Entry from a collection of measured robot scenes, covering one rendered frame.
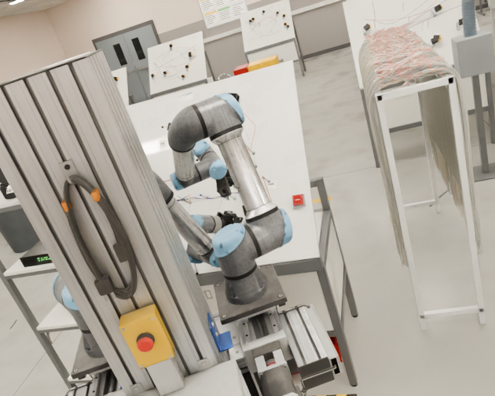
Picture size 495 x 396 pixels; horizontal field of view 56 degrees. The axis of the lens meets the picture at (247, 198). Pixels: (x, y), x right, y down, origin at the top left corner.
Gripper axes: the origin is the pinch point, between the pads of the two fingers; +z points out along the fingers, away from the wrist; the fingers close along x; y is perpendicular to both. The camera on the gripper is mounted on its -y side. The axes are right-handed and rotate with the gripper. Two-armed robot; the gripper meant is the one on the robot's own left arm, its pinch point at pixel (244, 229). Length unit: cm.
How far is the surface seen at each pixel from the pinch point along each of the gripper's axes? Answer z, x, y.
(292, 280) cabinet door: 30.5, -15.2, -20.0
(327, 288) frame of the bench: 40, -30, -18
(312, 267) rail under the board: 27.0, -24.4, -8.0
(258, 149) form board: 22.3, 26.0, 32.8
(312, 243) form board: 26.4, -20.0, 2.5
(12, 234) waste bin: 103, 413, -199
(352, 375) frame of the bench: 71, -48, -63
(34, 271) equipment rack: -36, 100, -72
